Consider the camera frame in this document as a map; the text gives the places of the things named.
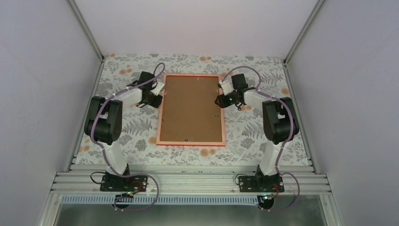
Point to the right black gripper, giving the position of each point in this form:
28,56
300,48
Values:
223,103

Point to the aluminium rail base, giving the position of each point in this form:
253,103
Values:
173,179

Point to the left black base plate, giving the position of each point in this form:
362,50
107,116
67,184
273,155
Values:
113,183

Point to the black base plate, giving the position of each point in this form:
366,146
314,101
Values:
113,183
249,184

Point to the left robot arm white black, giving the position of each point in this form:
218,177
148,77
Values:
104,121

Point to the red picture frame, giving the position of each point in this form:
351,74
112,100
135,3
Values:
158,124

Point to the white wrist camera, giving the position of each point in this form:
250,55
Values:
158,88
226,87

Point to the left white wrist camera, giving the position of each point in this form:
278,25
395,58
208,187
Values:
158,88

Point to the floral patterned table cloth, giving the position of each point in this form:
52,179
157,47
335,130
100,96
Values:
245,139

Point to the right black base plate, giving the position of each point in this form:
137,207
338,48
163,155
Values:
249,184

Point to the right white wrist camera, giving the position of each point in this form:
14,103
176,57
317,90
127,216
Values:
226,87

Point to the brown backing board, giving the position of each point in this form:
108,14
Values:
190,109

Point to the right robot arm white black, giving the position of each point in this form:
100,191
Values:
279,124

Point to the grey slotted cable duct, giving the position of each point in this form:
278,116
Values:
163,199

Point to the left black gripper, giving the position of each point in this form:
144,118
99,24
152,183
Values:
156,104

